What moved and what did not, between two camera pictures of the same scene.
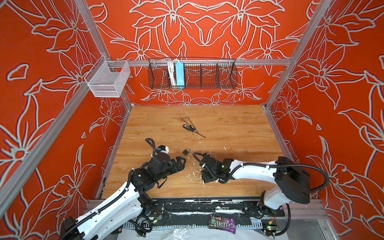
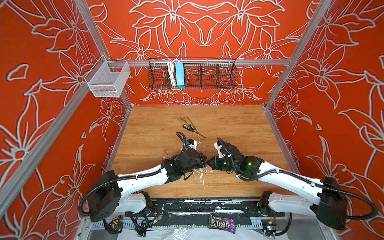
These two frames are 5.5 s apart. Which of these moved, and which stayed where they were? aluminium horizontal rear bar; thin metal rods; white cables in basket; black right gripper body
Moved: black right gripper body
Stayed: aluminium horizontal rear bar; white cables in basket; thin metal rods
